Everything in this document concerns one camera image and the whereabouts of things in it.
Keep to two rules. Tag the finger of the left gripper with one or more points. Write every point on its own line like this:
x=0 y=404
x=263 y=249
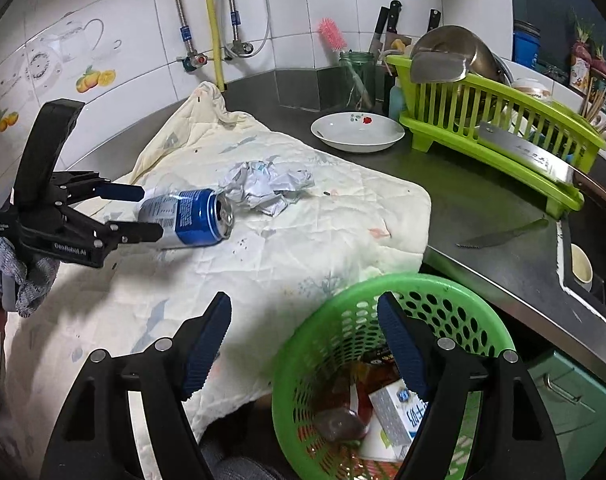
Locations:
x=135 y=232
x=121 y=192

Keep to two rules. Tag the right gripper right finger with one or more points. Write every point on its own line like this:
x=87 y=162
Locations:
x=514 y=437

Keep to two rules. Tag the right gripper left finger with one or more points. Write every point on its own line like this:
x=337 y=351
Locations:
x=93 y=436

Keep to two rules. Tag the blue aluminium can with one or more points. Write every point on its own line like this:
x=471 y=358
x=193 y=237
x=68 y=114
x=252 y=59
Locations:
x=193 y=218

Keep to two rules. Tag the white milk carton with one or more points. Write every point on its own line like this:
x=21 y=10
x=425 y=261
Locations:
x=400 y=412

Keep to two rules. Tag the white paper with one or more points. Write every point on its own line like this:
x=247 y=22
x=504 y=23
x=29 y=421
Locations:
x=265 y=187

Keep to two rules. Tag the green plastic trash basket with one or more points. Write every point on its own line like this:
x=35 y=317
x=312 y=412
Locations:
x=342 y=341

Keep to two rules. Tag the gloved left hand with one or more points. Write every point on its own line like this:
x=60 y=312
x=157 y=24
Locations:
x=24 y=285

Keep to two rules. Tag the green cabinet drawer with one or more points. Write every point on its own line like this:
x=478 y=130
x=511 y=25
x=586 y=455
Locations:
x=576 y=404

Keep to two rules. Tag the small cup in sink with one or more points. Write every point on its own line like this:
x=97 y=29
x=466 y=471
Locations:
x=581 y=267

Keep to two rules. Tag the thin knife on counter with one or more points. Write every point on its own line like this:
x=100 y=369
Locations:
x=500 y=238

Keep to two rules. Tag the cream quilted cloth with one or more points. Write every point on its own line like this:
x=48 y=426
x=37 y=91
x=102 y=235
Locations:
x=352 y=224

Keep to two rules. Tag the white bowl with cherry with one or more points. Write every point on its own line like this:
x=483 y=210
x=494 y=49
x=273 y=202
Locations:
x=356 y=132

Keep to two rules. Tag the pink bottle brush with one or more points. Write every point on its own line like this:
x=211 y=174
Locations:
x=331 y=35

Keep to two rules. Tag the green dish rack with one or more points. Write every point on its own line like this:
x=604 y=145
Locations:
x=458 y=115

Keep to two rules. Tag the teal bottle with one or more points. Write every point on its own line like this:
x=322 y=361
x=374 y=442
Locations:
x=396 y=101

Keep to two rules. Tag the steel wok lid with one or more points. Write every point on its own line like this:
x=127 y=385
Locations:
x=450 y=53

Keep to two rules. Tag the cleaver with wooden handle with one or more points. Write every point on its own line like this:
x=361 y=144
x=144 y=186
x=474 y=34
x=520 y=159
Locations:
x=540 y=161

